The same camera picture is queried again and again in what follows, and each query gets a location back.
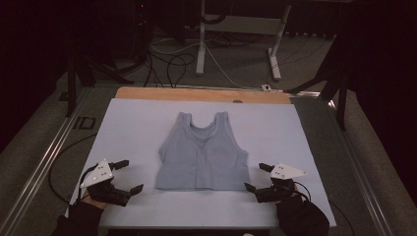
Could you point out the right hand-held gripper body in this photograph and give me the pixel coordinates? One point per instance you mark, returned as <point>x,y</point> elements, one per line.
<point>283,172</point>

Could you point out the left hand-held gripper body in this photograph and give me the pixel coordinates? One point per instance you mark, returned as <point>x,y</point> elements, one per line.
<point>98,178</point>

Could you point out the grey sleeveless vest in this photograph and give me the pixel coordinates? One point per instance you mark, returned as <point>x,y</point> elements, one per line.
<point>203,157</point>

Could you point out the person's left hand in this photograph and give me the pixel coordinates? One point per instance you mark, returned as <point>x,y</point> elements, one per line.
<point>95,201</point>

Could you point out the person's right hand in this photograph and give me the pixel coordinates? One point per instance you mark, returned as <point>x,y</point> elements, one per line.
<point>297,191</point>

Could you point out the white plug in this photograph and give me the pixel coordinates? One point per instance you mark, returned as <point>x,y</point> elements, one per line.
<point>266,87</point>

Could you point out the black tripod stand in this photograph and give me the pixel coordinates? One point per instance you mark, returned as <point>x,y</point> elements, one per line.
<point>70,85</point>
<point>342,108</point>

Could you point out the aluminium rail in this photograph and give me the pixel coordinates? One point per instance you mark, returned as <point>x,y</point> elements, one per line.
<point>357,164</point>
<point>39,167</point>

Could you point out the white desk frame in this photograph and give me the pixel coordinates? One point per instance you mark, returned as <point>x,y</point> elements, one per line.
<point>242,24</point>

